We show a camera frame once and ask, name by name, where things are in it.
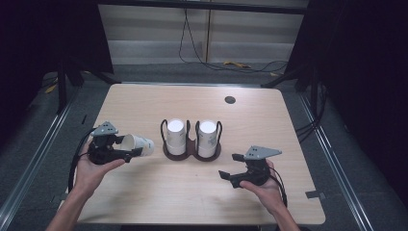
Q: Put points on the person's left hand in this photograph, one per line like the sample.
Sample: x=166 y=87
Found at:
x=88 y=174

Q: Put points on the stack of floral paper cups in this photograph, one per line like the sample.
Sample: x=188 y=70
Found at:
x=207 y=134
x=175 y=134

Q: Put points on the person's right hand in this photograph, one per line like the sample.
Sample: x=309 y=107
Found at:
x=271 y=194

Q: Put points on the black metal stand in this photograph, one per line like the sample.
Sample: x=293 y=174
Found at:
x=61 y=86
x=312 y=86

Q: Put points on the grey floor rail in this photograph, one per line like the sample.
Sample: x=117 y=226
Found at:
x=336 y=166
x=32 y=157

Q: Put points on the yellow scrap on floor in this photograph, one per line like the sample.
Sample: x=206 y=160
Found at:
x=235 y=64
x=51 y=89

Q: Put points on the single white paper cup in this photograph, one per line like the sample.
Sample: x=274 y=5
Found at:
x=138 y=144

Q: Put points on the round grey table grommet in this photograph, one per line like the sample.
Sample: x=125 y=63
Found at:
x=230 y=99

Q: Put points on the brown double cup holder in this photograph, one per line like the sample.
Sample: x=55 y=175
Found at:
x=191 y=148

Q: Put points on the black curtain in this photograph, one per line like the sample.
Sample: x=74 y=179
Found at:
x=48 y=32
x=362 y=64

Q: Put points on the grey tape strip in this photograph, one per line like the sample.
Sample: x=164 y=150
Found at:
x=314 y=194

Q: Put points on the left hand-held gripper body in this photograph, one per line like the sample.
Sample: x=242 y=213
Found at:
x=102 y=150

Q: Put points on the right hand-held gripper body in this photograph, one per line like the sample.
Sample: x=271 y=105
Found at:
x=256 y=170

